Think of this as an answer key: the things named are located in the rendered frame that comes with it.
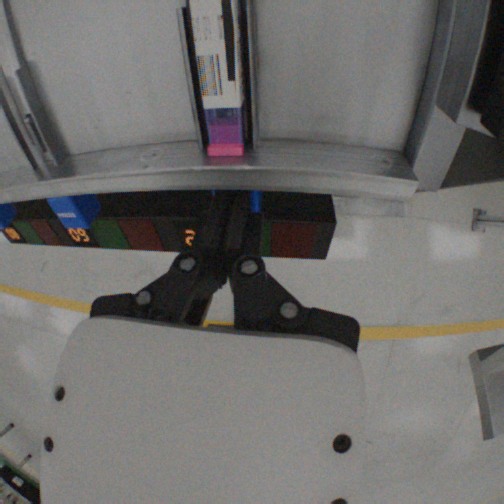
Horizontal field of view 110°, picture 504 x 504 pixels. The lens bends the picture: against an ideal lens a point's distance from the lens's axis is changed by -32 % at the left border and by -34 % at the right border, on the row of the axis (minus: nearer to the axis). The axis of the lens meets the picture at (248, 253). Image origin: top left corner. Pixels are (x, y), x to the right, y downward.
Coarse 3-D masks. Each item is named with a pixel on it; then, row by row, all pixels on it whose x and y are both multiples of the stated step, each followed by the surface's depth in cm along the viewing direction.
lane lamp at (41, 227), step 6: (30, 222) 18; (36, 222) 18; (42, 222) 18; (36, 228) 19; (42, 228) 19; (48, 228) 19; (42, 234) 20; (48, 234) 20; (54, 234) 19; (48, 240) 20; (54, 240) 20; (60, 240) 20
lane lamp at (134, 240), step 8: (120, 224) 18; (128, 224) 18; (136, 224) 17; (144, 224) 17; (152, 224) 17; (128, 232) 18; (136, 232) 18; (144, 232) 18; (152, 232) 18; (128, 240) 19; (136, 240) 19; (144, 240) 19; (152, 240) 19; (160, 240) 19; (136, 248) 20; (144, 248) 20; (152, 248) 20; (160, 248) 19
